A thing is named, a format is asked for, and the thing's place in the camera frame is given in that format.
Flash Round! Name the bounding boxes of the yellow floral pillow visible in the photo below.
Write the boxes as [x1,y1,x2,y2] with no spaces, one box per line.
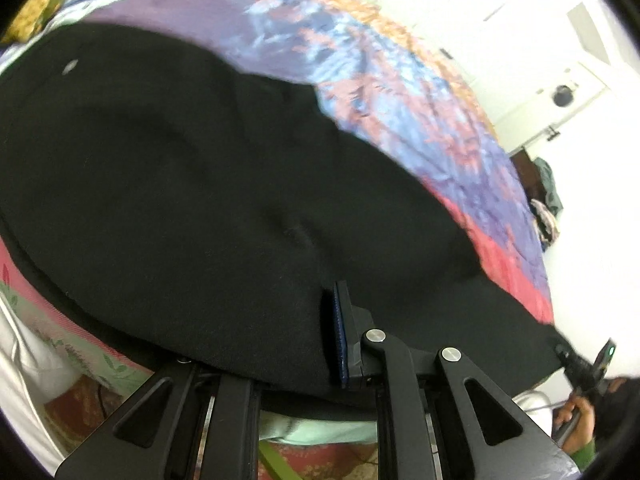
[4,0,92,45]

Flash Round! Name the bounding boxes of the white cloth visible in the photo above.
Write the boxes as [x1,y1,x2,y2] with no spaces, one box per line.
[0,300,78,473]

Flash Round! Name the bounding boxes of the pink floral bed sheet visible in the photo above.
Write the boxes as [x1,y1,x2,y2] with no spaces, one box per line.
[0,240,381,480]

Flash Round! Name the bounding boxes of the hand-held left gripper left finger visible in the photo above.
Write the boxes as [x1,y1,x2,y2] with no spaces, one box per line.
[54,356,262,480]

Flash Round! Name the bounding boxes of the person's right hand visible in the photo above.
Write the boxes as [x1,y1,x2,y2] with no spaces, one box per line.
[554,394,598,453]

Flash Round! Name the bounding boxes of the white cable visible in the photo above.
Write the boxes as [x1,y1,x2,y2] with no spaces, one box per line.
[512,390,563,416]

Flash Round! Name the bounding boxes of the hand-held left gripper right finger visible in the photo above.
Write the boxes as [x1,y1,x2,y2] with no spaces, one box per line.
[331,281,578,480]

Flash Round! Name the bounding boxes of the pile of clothes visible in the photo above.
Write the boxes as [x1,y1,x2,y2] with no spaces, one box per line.
[529,156,565,250]

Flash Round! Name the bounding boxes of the black pants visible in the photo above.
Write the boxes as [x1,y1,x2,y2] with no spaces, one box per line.
[0,24,576,409]

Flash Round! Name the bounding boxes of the white door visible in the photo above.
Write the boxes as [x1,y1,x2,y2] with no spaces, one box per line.
[505,0,632,151]

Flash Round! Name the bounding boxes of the colourful printed blanket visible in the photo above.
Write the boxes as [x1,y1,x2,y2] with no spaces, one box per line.
[50,0,557,327]

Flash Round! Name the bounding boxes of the person's right forearm green sleeve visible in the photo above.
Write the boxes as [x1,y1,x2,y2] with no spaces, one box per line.
[567,440,601,473]

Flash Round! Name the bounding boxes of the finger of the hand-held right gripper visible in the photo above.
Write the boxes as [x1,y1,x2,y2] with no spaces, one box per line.
[555,342,583,372]

